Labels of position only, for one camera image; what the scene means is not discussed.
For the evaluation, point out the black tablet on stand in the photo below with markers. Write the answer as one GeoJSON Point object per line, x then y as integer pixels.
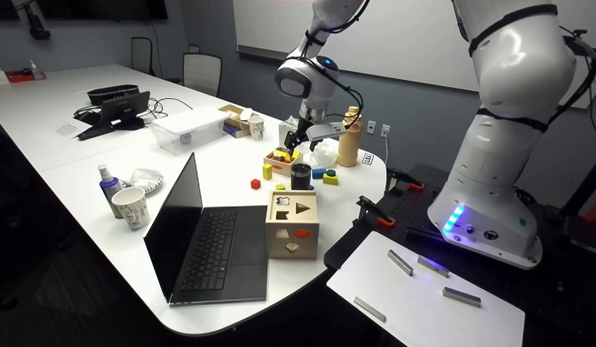
{"type": "Point", "coordinates": [120, 112]}

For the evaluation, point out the red block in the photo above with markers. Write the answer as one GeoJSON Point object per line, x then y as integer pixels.
{"type": "Point", "coordinates": [255, 183]}

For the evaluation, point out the white paper cup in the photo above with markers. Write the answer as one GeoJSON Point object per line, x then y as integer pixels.
{"type": "Point", "coordinates": [131, 205]}

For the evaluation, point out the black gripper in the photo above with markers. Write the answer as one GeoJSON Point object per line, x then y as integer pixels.
{"type": "Point", "coordinates": [299, 133]}

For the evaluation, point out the yellow green block stack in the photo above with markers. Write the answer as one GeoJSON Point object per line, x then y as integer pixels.
{"type": "Point", "coordinates": [330, 178]}

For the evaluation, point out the tan plastic bottle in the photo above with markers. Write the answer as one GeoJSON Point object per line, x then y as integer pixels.
{"type": "Point", "coordinates": [349, 139]}

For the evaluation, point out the white patterned cup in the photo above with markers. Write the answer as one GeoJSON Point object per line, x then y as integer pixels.
{"type": "Point", "coordinates": [257, 126]}

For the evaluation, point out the black case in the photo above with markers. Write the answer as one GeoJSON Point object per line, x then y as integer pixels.
{"type": "Point", "coordinates": [106, 93]}

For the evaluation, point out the small cardboard box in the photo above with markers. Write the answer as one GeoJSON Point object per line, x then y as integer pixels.
{"type": "Point", "coordinates": [234, 124]}

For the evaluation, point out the black open laptop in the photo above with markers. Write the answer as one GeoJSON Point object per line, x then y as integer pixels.
{"type": "Point", "coordinates": [207, 255]}

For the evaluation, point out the grey office chair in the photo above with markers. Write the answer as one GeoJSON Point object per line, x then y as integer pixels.
{"type": "Point", "coordinates": [201, 72]}

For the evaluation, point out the blue block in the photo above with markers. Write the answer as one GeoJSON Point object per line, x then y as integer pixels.
{"type": "Point", "coordinates": [317, 174]}

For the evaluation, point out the black orange clamp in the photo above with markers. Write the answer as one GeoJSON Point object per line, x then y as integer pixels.
{"type": "Point", "coordinates": [367, 207]}
{"type": "Point", "coordinates": [398, 176]}

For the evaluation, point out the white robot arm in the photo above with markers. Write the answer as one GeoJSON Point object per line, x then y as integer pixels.
{"type": "Point", "coordinates": [525, 81]}

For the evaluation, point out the white board with metal strips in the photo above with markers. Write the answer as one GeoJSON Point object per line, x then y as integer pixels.
{"type": "Point", "coordinates": [419, 305]}

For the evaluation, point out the crumpled clear plastic wrap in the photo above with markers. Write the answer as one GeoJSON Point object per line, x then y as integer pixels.
{"type": "Point", "coordinates": [149, 180]}

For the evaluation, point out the wooden shape sorter box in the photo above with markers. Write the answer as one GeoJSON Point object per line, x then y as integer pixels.
{"type": "Point", "coordinates": [291, 226]}

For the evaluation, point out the yellow cylinder block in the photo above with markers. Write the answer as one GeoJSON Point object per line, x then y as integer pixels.
{"type": "Point", "coordinates": [266, 170]}

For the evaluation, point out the wooden tray of blocks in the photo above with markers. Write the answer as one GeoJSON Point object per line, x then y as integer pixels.
{"type": "Point", "coordinates": [282, 160]}

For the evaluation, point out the white plastic bag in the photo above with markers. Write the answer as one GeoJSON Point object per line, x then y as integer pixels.
{"type": "Point", "coordinates": [365, 156]}

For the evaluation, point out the clear plastic storage bin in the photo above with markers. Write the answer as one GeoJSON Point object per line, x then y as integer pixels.
{"type": "Point", "coordinates": [183, 131]}

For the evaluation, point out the black round cup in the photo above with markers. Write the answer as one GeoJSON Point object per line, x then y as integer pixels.
{"type": "Point", "coordinates": [299, 176]}

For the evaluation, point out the white napkin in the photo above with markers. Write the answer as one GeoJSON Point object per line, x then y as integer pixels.
{"type": "Point", "coordinates": [324, 154]}

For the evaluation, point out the red item on table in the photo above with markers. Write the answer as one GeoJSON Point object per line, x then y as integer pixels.
{"type": "Point", "coordinates": [25, 74]}

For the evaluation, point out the blue spray bottle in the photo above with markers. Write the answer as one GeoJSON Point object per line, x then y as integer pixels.
{"type": "Point", "coordinates": [110, 185]}

